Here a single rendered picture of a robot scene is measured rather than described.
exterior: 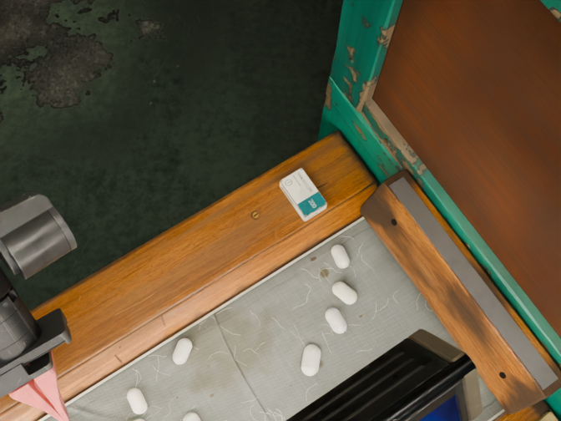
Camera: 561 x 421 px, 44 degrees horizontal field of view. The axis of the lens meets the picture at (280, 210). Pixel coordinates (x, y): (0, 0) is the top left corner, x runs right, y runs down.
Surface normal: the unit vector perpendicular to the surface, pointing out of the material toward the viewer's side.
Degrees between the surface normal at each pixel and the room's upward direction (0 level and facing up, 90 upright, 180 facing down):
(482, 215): 90
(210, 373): 0
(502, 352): 66
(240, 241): 0
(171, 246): 0
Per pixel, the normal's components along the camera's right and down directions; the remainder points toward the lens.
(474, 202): -0.83, 0.50
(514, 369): -0.75, 0.32
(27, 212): 0.54, 0.09
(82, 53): 0.04, -0.35
